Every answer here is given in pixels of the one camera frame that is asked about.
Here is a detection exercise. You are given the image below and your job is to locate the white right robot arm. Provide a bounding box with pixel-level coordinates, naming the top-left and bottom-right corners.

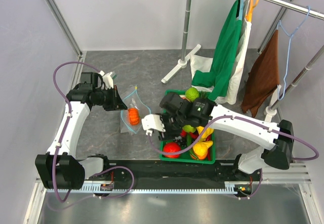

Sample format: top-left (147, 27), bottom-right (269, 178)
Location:
top-left (159, 92), bottom-right (294, 181)

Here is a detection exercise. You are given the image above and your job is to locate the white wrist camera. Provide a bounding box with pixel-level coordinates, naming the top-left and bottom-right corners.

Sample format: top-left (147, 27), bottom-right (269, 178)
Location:
top-left (99, 70), bottom-right (116, 89)
top-left (141, 114), bottom-right (166, 136)

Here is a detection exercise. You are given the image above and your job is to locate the orange clothes hanger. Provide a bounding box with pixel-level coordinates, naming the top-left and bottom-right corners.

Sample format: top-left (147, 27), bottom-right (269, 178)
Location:
top-left (246, 0), bottom-right (259, 22)

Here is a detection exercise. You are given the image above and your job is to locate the green hanging cloth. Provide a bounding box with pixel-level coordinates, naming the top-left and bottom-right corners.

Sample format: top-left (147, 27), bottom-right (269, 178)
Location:
top-left (190, 0), bottom-right (244, 101)

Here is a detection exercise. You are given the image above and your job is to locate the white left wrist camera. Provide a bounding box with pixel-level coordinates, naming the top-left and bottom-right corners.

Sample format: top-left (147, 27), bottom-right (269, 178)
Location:
top-left (99, 70), bottom-right (116, 89)

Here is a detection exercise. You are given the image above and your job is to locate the white hanging cloth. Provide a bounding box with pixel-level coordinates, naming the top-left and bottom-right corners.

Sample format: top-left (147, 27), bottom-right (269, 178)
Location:
top-left (193, 0), bottom-right (252, 105)

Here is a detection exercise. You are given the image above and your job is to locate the green apple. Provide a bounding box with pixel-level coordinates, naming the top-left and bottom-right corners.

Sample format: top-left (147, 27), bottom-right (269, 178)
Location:
top-left (182, 125), bottom-right (196, 133)

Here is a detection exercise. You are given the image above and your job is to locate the silver horizontal rack bar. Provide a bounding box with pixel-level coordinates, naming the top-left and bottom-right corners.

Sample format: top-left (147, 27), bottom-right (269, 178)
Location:
top-left (264, 0), bottom-right (323, 20)

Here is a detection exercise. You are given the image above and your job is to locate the orange mini pumpkin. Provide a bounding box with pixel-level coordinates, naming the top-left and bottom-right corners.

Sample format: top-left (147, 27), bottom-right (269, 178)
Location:
top-left (128, 108), bottom-right (140, 125)

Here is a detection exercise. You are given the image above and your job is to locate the clear zip top bag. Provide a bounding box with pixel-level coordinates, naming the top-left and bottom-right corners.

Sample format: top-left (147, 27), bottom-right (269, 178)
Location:
top-left (120, 85), bottom-right (151, 134)

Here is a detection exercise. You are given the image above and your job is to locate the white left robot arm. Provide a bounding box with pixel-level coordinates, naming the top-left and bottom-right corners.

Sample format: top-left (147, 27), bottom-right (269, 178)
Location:
top-left (35, 71), bottom-right (127, 190)

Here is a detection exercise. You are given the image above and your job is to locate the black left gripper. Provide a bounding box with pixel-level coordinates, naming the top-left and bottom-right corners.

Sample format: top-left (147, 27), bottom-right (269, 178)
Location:
top-left (93, 85), bottom-right (128, 112)

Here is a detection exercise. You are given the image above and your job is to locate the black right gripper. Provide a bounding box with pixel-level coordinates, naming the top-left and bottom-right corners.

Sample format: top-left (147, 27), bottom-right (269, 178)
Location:
top-left (156, 112), bottom-right (186, 142)

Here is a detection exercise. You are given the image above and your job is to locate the grey vertical rack pole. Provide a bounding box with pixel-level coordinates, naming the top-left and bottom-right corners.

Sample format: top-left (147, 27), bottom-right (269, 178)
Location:
top-left (181, 0), bottom-right (191, 64)

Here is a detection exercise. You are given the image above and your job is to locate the light blue clothes hanger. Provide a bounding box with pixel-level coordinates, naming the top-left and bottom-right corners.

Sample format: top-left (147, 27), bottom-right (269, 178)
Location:
top-left (276, 6), bottom-right (311, 101)

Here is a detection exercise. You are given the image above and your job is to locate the green plastic tray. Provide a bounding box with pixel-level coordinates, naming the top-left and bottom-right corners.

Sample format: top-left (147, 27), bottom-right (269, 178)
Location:
top-left (159, 89), bottom-right (216, 164)

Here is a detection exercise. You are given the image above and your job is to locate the red tomato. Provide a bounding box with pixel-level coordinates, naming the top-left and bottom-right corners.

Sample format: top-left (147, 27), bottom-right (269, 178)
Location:
top-left (163, 142), bottom-right (181, 158)

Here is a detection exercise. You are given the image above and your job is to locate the grey right rack pole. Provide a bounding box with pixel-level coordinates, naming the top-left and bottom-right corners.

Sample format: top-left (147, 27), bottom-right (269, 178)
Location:
top-left (264, 46), bottom-right (323, 122)

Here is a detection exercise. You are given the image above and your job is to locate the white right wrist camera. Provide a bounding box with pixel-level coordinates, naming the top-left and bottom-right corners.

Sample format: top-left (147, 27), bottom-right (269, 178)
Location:
top-left (141, 114), bottom-right (166, 136)

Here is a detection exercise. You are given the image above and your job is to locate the light green bumpy fruit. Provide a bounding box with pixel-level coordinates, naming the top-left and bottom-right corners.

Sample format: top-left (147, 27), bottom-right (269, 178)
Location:
top-left (185, 87), bottom-right (199, 102)

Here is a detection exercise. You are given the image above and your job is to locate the yellow banana bunch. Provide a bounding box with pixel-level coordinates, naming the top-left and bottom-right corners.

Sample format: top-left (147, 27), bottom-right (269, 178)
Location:
top-left (196, 126), bottom-right (214, 142)

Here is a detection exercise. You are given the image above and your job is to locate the brown hanging towel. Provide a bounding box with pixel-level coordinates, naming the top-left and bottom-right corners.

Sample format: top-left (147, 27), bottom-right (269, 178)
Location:
top-left (241, 30), bottom-right (280, 118)

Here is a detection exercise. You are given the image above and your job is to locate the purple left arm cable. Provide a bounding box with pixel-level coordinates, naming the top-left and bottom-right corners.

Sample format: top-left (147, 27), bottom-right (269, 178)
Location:
top-left (46, 61), bottom-right (135, 211)

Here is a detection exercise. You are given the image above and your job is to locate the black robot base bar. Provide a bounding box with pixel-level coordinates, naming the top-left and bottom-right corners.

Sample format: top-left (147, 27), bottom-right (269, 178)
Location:
top-left (109, 160), bottom-right (260, 190)

